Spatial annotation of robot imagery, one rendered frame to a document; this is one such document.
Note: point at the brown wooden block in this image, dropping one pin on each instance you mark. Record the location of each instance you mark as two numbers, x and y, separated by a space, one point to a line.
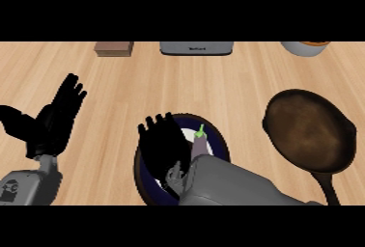
113 49

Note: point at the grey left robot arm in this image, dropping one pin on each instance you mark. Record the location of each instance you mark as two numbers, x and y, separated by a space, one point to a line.
31 186

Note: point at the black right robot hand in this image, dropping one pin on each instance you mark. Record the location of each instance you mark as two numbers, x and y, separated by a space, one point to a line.
161 151

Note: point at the purple eggplant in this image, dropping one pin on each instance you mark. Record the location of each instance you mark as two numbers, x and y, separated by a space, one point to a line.
199 144

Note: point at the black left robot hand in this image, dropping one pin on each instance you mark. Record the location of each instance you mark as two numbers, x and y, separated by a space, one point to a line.
56 122

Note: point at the white pot with orange content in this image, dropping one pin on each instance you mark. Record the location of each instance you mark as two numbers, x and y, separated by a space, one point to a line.
305 48

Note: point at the dark blue plate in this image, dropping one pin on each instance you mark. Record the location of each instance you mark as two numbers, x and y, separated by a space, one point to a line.
215 138

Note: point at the dark brown frying pan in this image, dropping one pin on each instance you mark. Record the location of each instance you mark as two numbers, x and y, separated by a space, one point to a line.
308 131

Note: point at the grey toaster appliance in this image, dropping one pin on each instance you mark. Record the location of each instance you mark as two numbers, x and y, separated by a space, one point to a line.
196 48

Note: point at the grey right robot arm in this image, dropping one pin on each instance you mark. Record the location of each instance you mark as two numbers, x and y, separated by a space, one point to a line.
232 185

